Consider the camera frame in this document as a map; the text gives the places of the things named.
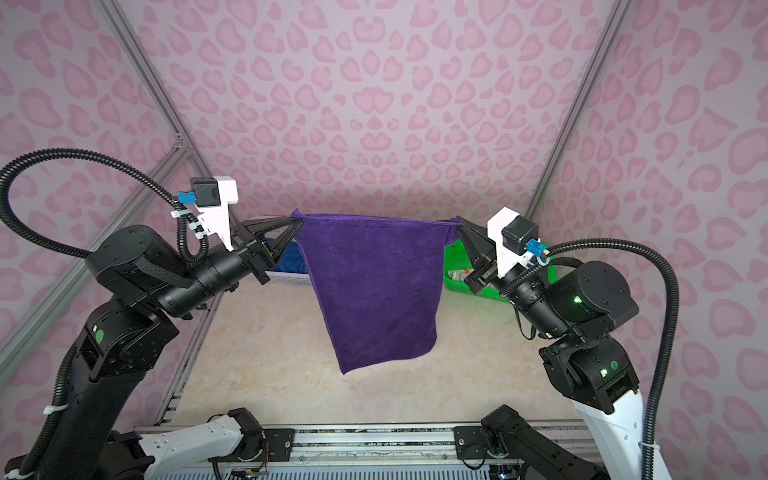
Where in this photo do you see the purple towel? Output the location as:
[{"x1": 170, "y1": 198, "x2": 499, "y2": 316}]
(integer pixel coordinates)
[{"x1": 293, "y1": 211, "x2": 458, "y2": 374}]

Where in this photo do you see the blue towel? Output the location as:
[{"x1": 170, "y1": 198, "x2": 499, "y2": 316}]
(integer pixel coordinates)
[{"x1": 272, "y1": 241, "x2": 308, "y2": 275}]

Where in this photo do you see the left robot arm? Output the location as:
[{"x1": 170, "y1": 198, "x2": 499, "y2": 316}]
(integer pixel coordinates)
[{"x1": 5, "y1": 217, "x2": 302, "y2": 479}]

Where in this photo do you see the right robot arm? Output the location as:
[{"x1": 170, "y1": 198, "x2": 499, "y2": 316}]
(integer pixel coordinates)
[{"x1": 456, "y1": 209, "x2": 679, "y2": 479}]

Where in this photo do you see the white plastic basket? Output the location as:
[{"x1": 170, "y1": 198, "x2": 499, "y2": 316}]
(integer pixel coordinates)
[{"x1": 263, "y1": 236, "x2": 313, "y2": 283}]

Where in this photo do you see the left diagonal aluminium strut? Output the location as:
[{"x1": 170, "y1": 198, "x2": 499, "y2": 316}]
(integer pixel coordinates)
[{"x1": 0, "y1": 140, "x2": 192, "y2": 385}]

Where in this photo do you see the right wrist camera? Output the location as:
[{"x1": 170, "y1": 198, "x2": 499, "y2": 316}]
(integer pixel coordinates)
[{"x1": 487, "y1": 207, "x2": 550, "y2": 279}]

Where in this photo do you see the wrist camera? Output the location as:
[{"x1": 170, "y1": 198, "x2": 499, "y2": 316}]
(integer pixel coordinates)
[
  {"x1": 171, "y1": 176, "x2": 239, "y2": 251},
  {"x1": 487, "y1": 207, "x2": 550, "y2": 279}
]

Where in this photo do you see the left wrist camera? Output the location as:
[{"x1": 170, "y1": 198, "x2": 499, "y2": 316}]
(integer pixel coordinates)
[{"x1": 171, "y1": 176, "x2": 239, "y2": 251}]

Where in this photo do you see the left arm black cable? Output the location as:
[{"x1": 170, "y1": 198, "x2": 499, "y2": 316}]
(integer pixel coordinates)
[{"x1": 0, "y1": 148, "x2": 211, "y2": 480}]

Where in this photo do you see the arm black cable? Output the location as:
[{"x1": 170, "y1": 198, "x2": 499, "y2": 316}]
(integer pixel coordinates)
[
  {"x1": 500, "y1": 238, "x2": 680, "y2": 480},
  {"x1": 0, "y1": 148, "x2": 211, "y2": 480}
]

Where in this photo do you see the left corner aluminium post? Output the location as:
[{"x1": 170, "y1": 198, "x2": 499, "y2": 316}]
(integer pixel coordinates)
[{"x1": 92, "y1": 0, "x2": 213, "y2": 179}]

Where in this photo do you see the corner aluminium post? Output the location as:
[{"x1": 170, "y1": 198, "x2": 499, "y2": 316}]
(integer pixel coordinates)
[
  {"x1": 92, "y1": 0, "x2": 213, "y2": 179},
  {"x1": 525, "y1": 0, "x2": 637, "y2": 219}
]

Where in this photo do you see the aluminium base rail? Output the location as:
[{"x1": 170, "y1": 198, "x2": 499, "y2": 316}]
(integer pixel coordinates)
[{"x1": 128, "y1": 422, "x2": 607, "y2": 480}]

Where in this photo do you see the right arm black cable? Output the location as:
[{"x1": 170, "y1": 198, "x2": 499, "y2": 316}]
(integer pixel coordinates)
[{"x1": 500, "y1": 238, "x2": 680, "y2": 480}]

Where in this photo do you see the right corner aluminium post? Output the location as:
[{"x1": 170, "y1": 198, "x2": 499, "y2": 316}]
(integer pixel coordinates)
[{"x1": 525, "y1": 0, "x2": 637, "y2": 219}]

